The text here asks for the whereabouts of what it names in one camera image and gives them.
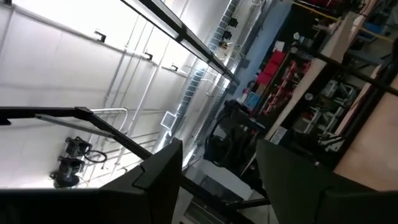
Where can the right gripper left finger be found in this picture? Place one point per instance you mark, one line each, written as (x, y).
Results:
(149, 199)

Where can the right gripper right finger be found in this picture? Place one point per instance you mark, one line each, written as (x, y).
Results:
(289, 186)

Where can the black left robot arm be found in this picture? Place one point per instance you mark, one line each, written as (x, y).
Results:
(230, 140)

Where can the rack with red bins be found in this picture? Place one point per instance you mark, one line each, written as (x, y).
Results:
(273, 65)

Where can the black overhead camera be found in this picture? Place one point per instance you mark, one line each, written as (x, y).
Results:
(66, 174)

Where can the silver ventilation duct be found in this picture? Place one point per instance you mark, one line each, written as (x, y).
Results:
(186, 93)

